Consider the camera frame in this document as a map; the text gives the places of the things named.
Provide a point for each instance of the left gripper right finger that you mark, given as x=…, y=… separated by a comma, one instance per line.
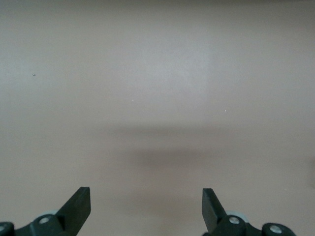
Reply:
x=212, y=211

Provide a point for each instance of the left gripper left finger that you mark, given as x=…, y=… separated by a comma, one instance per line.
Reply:
x=76, y=211

